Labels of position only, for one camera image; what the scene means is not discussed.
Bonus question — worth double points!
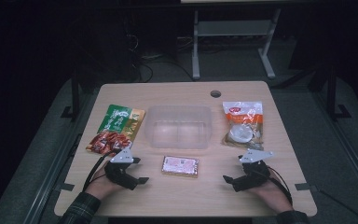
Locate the black metal stand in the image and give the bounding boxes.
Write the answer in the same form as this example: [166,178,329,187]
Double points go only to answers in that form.
[60,71,82,122]
[325,64,352,122]

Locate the grey metal rail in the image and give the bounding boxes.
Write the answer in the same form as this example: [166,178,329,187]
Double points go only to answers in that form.
[21,92,101,224]
[310,90,358,200]

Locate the orange and white food packet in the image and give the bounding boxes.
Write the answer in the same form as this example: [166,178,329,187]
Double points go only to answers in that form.
[222,100,265,152]

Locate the person's left hand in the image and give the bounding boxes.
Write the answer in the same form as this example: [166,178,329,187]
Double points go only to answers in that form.
[85,161,124,200]

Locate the clear plastic container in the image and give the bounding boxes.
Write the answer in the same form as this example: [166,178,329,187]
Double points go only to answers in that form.
[144,105,213,149]

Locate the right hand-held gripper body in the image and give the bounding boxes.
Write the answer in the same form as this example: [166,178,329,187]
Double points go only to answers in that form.
[231,148,275,192]

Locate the small pink box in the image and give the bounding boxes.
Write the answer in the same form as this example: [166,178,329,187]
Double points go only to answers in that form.
[160,155,200,179]

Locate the black floor cables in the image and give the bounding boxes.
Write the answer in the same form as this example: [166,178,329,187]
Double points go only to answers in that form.
[127,31,197,83]

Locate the green and red snack packet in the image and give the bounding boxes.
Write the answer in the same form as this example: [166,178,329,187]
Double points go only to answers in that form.
[86,104,146,157]

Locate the grey metal table frame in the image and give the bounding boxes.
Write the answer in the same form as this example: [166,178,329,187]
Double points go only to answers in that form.
[191,8,282,80]

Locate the right hand-held gripper black cable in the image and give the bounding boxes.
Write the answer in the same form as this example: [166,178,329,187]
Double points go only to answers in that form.
[265,166,293,206]

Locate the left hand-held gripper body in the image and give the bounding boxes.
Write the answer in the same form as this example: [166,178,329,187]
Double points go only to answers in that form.
[103,147,141,191]

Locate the thin black floor cable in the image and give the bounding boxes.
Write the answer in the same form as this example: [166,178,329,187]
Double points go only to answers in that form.
[318,189,358,224]

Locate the person's right hand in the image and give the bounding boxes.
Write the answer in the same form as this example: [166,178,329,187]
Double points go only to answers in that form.
[252,172,294,214]

